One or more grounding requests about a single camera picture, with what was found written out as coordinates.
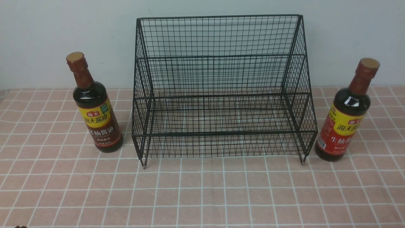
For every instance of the black wire mesh shelf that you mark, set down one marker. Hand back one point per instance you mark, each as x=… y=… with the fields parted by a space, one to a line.
x=222 y=86

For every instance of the red label soy sauce bottle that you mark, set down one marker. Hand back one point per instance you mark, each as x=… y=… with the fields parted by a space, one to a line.
x=346 y=113

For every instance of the pink checkered tablecloth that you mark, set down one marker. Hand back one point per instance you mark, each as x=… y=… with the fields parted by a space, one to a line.
x=52 y=176

